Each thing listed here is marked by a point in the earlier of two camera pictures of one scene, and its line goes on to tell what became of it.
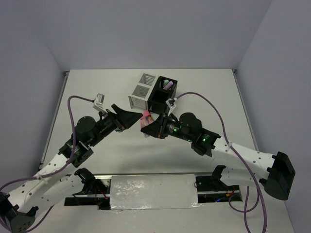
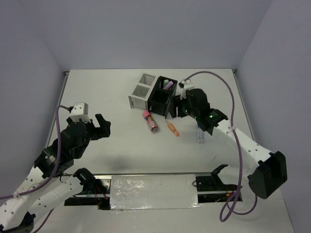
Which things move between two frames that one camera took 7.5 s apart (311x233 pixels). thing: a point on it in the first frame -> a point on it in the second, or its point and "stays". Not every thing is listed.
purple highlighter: [169, 84] stays
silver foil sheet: [138, 192] stays
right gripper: [157, 128] -> [174, 100]
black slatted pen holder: [164, 89] stays
